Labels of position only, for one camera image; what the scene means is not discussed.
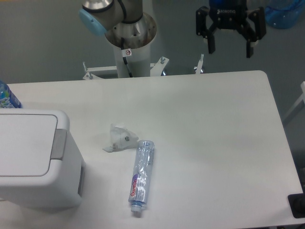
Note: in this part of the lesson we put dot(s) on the white pedestal foot bracket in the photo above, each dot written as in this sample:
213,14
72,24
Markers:
95,73

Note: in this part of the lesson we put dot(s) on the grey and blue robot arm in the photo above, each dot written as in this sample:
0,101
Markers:
126,26

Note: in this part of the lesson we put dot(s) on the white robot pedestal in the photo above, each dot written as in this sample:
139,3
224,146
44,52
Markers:
139,57

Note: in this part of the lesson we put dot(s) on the white push-lid trash can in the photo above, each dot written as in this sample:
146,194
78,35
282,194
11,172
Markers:
40,163

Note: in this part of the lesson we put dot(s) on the blue labelled bottle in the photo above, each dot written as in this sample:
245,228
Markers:
8,98

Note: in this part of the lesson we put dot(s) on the metal levelling foot bolt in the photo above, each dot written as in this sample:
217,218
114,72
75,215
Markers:
199,69

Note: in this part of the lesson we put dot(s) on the empty clear plastic bottle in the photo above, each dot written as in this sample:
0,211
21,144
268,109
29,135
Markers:
141,176

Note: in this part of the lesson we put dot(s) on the black device at table edge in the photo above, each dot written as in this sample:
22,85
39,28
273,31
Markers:
297,205

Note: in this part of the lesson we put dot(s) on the white frame at right edge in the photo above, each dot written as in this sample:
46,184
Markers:
296,108

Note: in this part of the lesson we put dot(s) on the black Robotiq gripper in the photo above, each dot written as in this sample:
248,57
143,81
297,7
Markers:
231,15

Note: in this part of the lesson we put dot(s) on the large blue water jug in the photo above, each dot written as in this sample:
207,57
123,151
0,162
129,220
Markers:
283,14

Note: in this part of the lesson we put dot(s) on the crumpled clear plastic wrapper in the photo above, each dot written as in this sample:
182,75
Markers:
121,139

